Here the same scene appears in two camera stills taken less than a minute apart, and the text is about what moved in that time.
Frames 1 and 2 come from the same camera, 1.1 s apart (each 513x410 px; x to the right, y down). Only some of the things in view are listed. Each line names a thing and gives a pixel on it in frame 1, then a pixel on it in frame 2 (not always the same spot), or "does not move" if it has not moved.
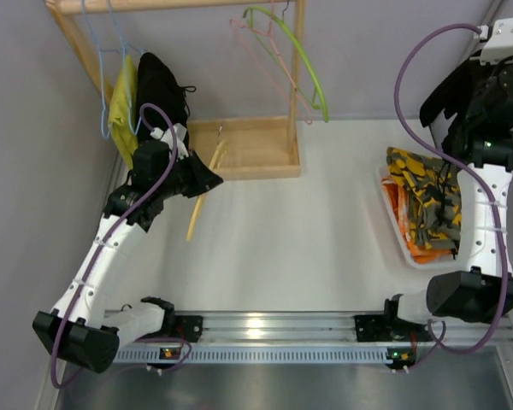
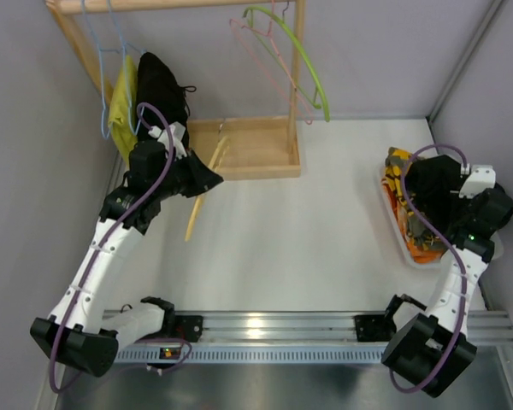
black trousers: x=452 y=96 → x=432 y=184
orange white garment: x=398 y=200 does not move
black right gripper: x=460 y=109 → x=430 y=184
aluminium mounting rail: x=321 y=326 does not move
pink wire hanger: x=233 y=22 does not move
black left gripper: x=192 y=174 does not move
